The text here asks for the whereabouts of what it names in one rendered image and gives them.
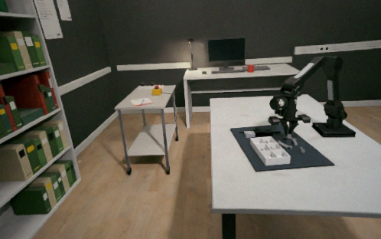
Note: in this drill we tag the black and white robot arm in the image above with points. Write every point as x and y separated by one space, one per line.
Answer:
293 85

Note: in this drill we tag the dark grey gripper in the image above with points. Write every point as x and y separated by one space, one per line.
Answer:
289 116

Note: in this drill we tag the white mounting block with black holes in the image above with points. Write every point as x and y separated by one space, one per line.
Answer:
249 134

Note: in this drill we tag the white divided parts tray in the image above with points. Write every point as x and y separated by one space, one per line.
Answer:
276 156

